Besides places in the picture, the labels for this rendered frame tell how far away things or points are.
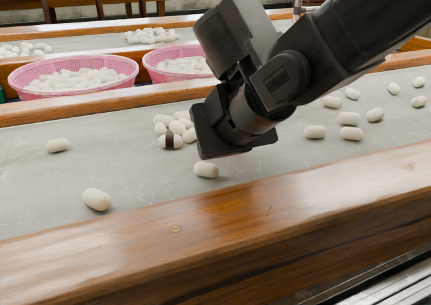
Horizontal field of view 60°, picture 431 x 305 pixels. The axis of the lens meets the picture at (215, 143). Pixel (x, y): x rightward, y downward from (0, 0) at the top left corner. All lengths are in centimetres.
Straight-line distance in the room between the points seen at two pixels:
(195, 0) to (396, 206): 574
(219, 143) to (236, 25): 15
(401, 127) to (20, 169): 59
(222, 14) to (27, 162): 35
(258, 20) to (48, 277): 29
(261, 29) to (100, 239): 25
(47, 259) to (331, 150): 40
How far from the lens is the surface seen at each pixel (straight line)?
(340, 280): 48
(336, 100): 72
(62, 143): 59
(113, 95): 71
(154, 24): 139
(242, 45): 36
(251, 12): 37
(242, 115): 37
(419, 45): 143
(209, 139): 44
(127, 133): 62
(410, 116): 74
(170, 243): 36
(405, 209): 48
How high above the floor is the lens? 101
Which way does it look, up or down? 28 degrees down
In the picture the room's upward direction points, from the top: straight up
